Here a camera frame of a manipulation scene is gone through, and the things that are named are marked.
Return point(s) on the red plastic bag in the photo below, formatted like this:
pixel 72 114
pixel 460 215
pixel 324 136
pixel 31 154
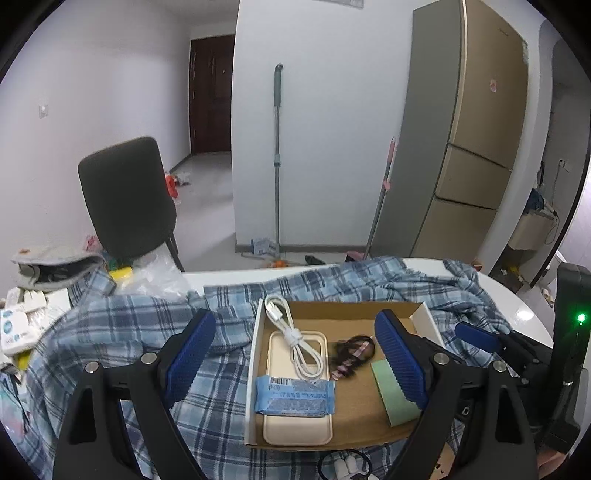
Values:
pixel 171 185

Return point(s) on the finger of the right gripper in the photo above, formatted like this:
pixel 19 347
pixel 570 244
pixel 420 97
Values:
pixel 499 343

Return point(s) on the cardboard tray box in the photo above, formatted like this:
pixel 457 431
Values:
pixel 361 419

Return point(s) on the grey fabric pouch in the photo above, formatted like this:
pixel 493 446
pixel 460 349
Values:
pixel 51 268

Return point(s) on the dark wooden door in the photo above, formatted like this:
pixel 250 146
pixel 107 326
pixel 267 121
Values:
pixel 210 83

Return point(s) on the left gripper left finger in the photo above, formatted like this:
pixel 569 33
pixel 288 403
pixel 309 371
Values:
pixel 93 441

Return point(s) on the green sponge cloth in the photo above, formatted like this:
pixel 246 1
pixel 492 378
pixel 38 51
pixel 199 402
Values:
pixel 398 408

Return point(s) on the beige sink cabinet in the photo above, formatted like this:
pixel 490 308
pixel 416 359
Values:
pixel 534 230

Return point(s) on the white medicine box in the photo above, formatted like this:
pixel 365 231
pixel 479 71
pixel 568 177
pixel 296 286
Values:
pixel 20 331

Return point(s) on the blue tissue packet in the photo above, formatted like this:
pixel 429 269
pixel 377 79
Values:
pixel 285 397

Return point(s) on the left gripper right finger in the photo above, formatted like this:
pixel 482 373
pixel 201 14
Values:
pixel 497 442

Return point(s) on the wall light switch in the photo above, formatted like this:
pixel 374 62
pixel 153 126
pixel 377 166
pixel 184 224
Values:
pixel 43 111

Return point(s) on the blue plaid shirt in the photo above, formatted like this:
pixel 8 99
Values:
pixel 115 330

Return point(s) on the clear plastic bag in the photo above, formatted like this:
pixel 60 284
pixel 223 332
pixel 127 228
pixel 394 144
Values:
pixel 155 275

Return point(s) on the grey mop handle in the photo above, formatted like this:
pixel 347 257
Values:
pixel 276 260

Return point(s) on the black chair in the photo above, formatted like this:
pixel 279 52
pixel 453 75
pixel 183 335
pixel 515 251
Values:
pixel 126 196

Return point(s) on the person right hand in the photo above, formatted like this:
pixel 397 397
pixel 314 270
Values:
pixel 549 461

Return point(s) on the gold refrigerator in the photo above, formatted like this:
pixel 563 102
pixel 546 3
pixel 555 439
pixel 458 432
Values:
pixel 461 129

